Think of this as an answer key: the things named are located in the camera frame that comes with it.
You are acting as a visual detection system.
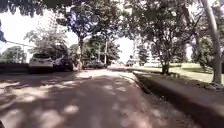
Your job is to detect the pole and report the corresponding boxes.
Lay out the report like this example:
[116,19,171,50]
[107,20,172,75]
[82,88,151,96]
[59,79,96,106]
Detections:
[103,40,109,67]

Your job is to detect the large tree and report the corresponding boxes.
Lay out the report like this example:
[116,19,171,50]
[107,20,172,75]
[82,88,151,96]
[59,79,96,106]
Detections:
[43,0,123,71]
[121,0,201,76]

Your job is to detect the reddish paved path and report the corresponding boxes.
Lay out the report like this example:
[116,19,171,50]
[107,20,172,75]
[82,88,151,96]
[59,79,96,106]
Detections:
[0,68,201,128]

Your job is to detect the dark car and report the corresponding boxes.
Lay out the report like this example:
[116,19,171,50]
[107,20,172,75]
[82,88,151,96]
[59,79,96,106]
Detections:
[53,56,75,72]

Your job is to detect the white car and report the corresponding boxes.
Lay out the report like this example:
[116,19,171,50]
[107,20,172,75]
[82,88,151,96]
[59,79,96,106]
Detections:
[28,53,56,74]

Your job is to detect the tall pale building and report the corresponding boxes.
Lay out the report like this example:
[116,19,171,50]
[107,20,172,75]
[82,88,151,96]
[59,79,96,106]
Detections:
[37,9,68,34]

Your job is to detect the grass lawn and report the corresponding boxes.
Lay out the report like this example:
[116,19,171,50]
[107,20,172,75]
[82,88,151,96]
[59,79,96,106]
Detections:
[139,62,224,85]

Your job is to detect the bushy tree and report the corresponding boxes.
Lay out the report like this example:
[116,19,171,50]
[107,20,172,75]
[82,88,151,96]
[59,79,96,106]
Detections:
[0,45,28,64]

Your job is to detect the dark low hedge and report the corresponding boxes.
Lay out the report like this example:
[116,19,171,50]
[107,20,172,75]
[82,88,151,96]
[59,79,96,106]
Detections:
[0,62,30,74]

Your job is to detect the leaning tree trunk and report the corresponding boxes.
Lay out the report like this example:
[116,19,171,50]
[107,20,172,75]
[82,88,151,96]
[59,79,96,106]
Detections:
[199,0,224,85]

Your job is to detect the low concrete kerb wall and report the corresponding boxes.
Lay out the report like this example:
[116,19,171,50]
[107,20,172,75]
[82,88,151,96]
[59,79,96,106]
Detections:
[133,71,224,128]

